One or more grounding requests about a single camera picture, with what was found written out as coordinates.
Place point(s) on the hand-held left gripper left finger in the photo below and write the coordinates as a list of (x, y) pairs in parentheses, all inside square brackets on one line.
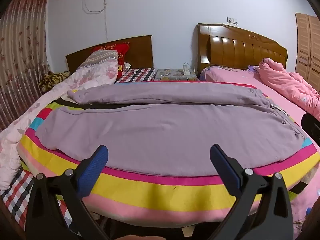
[(97, 165)]

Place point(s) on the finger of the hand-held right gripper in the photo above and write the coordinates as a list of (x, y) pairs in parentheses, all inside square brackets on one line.
[(311, 128)]

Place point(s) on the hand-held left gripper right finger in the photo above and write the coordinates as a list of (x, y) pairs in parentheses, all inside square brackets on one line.
[(225, 167)]

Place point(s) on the pink comforter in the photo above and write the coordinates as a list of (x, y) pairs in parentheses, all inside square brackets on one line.
[(287, 85)]

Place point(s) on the colourful striped blanket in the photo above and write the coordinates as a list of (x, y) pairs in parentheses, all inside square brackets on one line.
[(150, 192)]

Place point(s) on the light wooden wardrobe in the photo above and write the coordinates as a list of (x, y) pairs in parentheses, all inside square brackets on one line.
[(307, 45)]

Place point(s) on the small purple cloth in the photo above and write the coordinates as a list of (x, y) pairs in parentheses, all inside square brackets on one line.
[(252, 67)]

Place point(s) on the pink floral quilt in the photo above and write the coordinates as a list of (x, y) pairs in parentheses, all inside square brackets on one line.
[(15, 140)]

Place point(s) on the checkered bed sheet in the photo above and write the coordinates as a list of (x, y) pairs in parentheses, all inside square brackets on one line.
[(15, 200)]

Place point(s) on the person's black top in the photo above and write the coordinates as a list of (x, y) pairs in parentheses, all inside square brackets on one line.
[(313, 222)]

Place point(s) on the tiger print blanket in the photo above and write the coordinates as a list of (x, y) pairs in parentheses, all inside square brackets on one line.
[(52, 80)]

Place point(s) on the purple floral pillow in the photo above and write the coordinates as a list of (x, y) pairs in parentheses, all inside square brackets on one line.
[(217, 69)]

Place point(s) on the white power strip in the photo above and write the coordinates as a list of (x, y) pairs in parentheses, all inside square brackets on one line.
[(186, 70)]

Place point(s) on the nightstand with floral cover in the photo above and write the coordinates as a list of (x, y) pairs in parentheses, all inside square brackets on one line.
[(175, 75)]

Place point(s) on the red patterned pillow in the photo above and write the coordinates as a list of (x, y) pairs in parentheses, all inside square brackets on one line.
[(122, 52)]

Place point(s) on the carved glossy wooden headboard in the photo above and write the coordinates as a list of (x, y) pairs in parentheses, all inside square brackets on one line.
[(225, 45)]

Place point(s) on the plain wooden headboard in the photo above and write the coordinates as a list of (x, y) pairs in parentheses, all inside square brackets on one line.
[(140, 52)]

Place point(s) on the pink floral curtain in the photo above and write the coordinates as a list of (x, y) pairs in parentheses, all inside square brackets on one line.
[(22, 50)]

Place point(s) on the white wall socket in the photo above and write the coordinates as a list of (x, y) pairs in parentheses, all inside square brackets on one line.
[(232, 20)]

